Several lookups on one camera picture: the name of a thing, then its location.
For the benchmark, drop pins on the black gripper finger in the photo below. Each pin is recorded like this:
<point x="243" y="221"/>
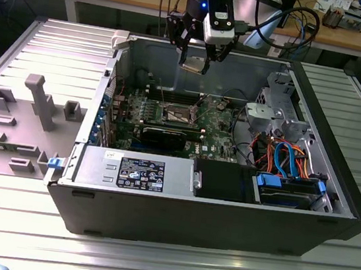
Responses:
<point x="179" y="31"/>
<point x="216" y="53"/>

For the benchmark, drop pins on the silver CPU green board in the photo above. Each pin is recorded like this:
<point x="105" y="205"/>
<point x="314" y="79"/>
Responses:
<point x="194" y="64"/>

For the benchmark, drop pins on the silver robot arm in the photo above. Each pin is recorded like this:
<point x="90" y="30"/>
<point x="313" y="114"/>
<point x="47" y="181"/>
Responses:
<point x="260" y="35"/>

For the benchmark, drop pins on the black RAM slot row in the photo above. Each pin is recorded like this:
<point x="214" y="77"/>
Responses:
<point x="172" y="124"/>
<point x="175" y="97"/>

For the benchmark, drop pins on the CPU socket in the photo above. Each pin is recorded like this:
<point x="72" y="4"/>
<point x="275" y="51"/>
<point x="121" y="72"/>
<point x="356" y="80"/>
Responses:
<point x="175" y="114"/>

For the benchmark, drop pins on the round coin cell battery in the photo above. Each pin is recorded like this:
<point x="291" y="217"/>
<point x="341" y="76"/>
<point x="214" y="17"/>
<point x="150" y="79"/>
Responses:
<point x="221" y="106"/>

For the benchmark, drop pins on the beige case latch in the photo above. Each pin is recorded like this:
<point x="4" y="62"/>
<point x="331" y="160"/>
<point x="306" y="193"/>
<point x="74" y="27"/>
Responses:
<point x="120" y="38"/>

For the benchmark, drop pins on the green motherboard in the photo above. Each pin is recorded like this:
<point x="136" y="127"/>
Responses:
<point x="216" y="129"/>

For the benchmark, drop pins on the silver metal disk bay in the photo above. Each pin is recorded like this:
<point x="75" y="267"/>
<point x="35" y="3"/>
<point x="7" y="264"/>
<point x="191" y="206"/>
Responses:
<point x="263" y="114"/>

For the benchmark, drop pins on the black computer tower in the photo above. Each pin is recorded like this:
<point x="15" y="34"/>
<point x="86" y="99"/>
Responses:
<point x="289" y="6"/>

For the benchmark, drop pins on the black power adapter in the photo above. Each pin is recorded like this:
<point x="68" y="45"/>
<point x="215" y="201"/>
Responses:
<point x="312" y="28"/>

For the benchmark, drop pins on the black graphics card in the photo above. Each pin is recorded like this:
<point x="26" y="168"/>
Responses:
<point x="163" y="139"/>

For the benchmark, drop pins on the white printed cards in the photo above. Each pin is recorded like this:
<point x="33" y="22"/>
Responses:
<point x="322" y="4"/>

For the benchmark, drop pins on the brown coil component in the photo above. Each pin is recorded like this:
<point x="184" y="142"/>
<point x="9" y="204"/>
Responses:
<point x="331" y="17"/>

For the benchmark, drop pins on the black plastic shroud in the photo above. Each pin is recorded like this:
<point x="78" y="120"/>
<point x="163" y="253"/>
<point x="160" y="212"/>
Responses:
<point x="224" y="180"/>

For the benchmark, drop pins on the small silver metal latch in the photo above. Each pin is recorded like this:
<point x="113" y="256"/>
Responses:
<point x="198" y="180"/>

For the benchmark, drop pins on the wooden workbench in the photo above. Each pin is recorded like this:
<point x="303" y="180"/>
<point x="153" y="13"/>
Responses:
<point x="346" y="38"/>

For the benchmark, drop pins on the grey electronic device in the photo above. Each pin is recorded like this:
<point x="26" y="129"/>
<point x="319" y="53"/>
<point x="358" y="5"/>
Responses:
<point x="352" y="19"/>

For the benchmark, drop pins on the silver power supply unit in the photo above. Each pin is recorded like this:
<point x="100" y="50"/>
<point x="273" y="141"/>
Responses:
<point x="96" y="167"/>

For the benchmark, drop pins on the hard disk blue carrier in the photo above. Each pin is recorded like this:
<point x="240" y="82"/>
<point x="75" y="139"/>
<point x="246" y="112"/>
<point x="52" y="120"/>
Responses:
<point x="283" y="198"/>

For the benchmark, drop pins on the black PC case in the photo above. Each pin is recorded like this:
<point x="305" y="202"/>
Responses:
<point x="189" y="222"/>

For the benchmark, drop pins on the blue case latch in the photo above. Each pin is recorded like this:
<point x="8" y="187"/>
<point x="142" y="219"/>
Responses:
<point x="55" y="163"/>

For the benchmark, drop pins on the grey parts rack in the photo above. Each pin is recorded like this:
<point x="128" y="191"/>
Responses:
<point x="17" y="138"/>

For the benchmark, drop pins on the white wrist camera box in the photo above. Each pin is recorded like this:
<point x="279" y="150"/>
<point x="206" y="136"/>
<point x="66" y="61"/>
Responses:
<point x="219" y="30"/>

